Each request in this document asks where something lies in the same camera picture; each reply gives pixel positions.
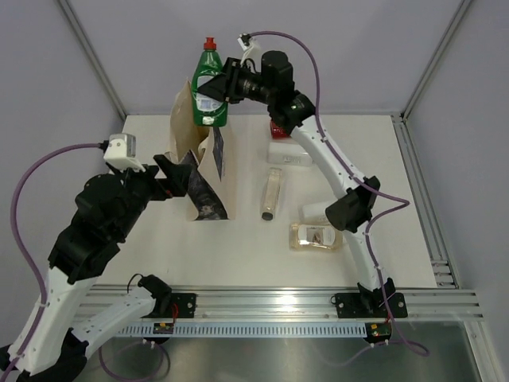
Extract right aluminium frame post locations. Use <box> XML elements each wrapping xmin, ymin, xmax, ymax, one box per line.
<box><xmin>400</xmin><ymin>0</ymin><xmax>474</xmax><ymax>122</ymax></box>

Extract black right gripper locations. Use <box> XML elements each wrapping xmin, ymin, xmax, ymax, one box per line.
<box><xmin>198</xmin><ymin>58</ymin><xmax>275</xmax><ymax>107</ymax></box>

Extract aluminium frame post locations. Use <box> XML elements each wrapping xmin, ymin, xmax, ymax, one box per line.
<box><xmin>400</xmin><ymin>0</ymin><xmax>474</xmax><ymax>122</ymax></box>
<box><xmin>55</xmin><ymin>0</ymin><xmax>128</xmax><ymax>121</ymax></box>

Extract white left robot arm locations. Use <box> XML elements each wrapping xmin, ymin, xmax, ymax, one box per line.
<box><xmin>1</xmin><ymin>154</ymin><xmax>192</xmax><ymax>381</ymax></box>

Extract beige canvas tote bag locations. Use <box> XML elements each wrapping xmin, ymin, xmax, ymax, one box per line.
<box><xmin>168</xmin><ymin>80</ymin><xmax>237</xmax><ymax>221</ymax></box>

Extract right side aluminium rail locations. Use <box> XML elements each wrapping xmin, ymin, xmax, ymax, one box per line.
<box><xmin>391</xmin><ymin>115</ymin><xmax>460</xmax><ymax>289</ymax></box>

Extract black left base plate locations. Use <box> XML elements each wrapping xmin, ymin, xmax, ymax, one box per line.
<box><xmin>144</xmin><ymin>292</ymin><xmax>197</xmax><ymax>319</ymax></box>

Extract clear amber soap bottle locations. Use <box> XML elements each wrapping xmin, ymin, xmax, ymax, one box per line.
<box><xmin>289</xmin><ymin>223</ymin><xmax>343</xmax><ymax>251</ymax></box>

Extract green dish soap bottle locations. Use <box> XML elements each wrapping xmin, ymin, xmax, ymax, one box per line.
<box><xmin>190</xmin><ymin>36</ymin><xmax>230</xmax><ymax>127</ymax></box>

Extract aluminium mounting rail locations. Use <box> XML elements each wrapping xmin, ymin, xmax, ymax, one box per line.
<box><xmin>79</xmin><ymin>284</ymin><xmax>484</xmax><ymax>319</ymax></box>

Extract red dish soap bottle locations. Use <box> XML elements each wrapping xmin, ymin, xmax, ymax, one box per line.
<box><xmin>270</xmin><ymin>120</ymin><xmax>290</xmax><ymax>140</ymax></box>

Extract small white bottle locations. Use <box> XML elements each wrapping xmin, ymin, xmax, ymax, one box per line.
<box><xmin>300</xmin><ymin>201</ymin><xmax>331</xmax><ymax>224</ymax></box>

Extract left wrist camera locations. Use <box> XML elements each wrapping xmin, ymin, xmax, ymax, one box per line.
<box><xmin>103</xmin><ymin>133</ymin><xmax>146</xmax><ymax>173</ymax></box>

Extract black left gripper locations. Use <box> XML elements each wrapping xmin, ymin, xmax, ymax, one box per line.
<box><xmin>111</xmin><ymin>154</ymin><xmax>192</xmax><ymax>239</ymax></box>

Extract white bottle black cap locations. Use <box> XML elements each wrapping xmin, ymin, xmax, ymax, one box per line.
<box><xmin>267</xmin><ymin>142</ymin><xmax>313</xmax><ymax>167</ymax></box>

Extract left aluminium frame post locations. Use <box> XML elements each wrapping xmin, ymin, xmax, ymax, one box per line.
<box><xmin>55</xmin><ymin>0</ymin><xmax>128</xmax><ymax>121</ymax></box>

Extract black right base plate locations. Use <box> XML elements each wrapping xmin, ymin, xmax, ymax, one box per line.
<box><xmin>331</xmin><ymin>292</ymin><xmax>409</xmax><ymax>319</ymax></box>

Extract clear rectangular bottle black cap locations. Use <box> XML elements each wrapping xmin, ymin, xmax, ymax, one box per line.
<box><xmin>261</xmin><ymin>167</ymin><xmax>283</xmax><ymax>221</ymax></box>

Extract white slotted cable duct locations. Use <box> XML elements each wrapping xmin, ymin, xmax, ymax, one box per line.
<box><xmin>116</xmin><ymin>322</ymin><xmax>367</xmax><ymax>338</ymax></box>

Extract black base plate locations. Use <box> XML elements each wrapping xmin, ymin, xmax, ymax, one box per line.
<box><xmin>331</xmin><ymin>292</ymin><xmax>409</xmax><ymax>319</ymax></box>
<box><xmin>144</xmin><ymin>292</ymin><xmax>197</xmax><ymax>319</ymax></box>

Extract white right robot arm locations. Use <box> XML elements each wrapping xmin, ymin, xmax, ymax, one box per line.
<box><xmin>197</xmin><ymin>50</ymin><xmax>395</xmax><ymax>316</ymax></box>

